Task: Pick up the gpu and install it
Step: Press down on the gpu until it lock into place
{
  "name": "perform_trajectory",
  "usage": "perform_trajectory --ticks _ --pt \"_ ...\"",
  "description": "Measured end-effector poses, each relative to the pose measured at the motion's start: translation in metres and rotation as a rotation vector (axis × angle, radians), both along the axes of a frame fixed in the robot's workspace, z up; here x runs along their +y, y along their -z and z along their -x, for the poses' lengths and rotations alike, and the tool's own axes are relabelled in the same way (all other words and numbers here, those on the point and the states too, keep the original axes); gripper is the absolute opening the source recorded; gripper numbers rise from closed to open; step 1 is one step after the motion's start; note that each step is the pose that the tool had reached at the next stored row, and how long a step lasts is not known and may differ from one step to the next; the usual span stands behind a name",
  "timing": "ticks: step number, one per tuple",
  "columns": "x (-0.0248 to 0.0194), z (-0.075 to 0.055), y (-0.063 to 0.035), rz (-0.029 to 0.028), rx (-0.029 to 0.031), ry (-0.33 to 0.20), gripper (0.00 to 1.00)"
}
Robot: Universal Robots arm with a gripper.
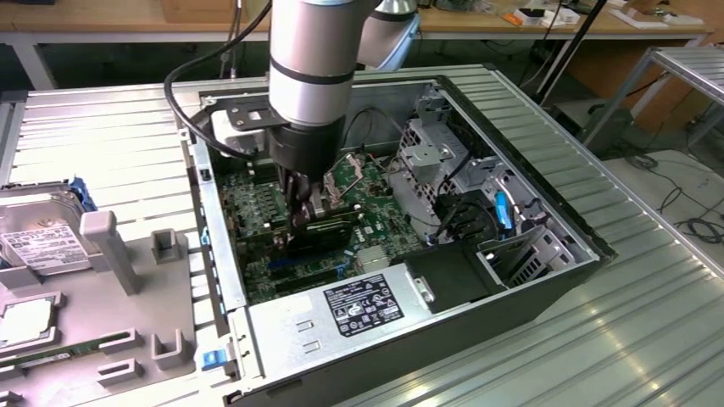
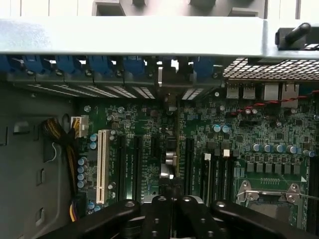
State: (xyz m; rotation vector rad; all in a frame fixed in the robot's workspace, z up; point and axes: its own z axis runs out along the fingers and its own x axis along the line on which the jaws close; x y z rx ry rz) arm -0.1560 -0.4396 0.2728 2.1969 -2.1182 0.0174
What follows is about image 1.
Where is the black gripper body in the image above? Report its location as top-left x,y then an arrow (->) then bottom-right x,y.
267,118 -> 346,181

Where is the metal socket cover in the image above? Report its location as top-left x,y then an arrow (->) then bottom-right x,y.
323,152 -> 367,201

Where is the green motherboard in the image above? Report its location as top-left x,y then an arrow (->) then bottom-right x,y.
217,154 -> 430,298

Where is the small silver heatsink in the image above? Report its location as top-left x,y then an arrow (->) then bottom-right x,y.
354,247 -> 391,270

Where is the silver disk bay cage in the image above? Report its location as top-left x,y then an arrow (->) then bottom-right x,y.
393,93 -> 510,226

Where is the black fan shroud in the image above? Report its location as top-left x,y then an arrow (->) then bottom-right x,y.
389,243 -> 510,315

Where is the grey power supply unit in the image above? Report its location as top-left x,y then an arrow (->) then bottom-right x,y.
247,262 -> 439,378

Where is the blue disk caddy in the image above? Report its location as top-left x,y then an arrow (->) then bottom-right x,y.
63,177 -> 99,213

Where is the blue case latch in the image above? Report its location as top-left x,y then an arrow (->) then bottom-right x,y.
199,349 -> 227,371

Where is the wooden desk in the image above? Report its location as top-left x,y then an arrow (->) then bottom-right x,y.
0,0 -> 714,90

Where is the grey parts rack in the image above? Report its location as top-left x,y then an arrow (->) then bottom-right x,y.
0,209 -> 198,407

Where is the open black PC case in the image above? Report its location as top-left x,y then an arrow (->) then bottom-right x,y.
185,74 -> 621,407

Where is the silver hard disk drive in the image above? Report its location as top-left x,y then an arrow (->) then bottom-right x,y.
0,181 -> 94,276

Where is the orange and white box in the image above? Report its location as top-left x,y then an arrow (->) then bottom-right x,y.
503,7 -> 581,29

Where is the black tripod pole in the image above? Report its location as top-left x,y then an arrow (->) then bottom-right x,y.
533,0 -> 609,105

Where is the green RAM stick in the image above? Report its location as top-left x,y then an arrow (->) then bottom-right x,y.
0,334 -> 129,368

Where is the silver CPU chip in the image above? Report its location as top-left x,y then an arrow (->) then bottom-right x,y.
0,298 -> 57,347

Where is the brown wooden cabinet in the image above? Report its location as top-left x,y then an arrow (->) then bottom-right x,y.
563,40 -> 709,133

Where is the white flat box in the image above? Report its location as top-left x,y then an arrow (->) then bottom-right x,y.
606,5 -> 671,31

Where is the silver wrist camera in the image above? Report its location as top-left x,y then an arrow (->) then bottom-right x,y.
210,98 -> 290,156

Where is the black wire bundle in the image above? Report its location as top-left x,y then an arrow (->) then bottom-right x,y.
431,188 -> 505,248

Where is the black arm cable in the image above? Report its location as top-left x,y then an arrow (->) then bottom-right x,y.
162,0 -> 273,160

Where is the grey hanging cable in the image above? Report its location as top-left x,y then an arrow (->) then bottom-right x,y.
225,0 -> 249,80

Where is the black cable on white table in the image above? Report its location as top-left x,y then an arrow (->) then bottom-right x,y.
657,172 -> 724,245

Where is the metal slat frame table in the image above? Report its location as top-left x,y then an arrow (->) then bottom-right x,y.
579,45 -> 724,148

